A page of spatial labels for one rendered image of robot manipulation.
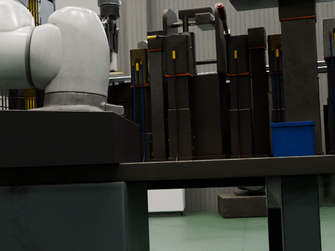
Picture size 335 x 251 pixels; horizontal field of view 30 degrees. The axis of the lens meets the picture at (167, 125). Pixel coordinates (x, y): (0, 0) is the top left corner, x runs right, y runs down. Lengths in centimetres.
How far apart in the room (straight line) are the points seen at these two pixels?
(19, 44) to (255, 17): 800
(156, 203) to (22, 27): 686
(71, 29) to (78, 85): 14
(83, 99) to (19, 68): 17
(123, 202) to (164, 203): 694
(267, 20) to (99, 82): 797
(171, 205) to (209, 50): 246
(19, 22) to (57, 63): 15
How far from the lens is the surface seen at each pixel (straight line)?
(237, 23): 940
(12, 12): 160
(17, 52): 153
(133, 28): 926
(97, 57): 152
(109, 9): 231
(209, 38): 937
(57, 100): 150
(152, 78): 199
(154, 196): 832
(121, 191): 137
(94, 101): 150
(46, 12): 246
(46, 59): 151
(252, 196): 786
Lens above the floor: 69
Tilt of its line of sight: 4 degrees up
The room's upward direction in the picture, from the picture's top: 2 degrees counter-clockwise
